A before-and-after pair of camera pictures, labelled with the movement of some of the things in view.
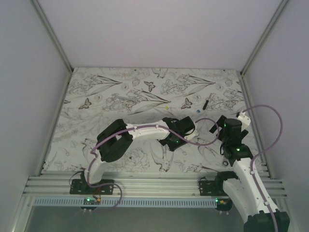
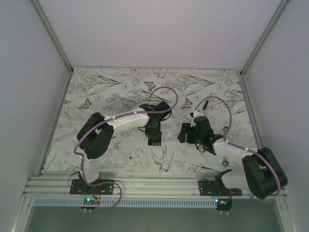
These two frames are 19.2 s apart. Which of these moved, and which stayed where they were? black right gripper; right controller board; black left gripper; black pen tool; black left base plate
Moved: black right gripper; black left gripper
Stayed: right controller board; black pen tool; black left base plate
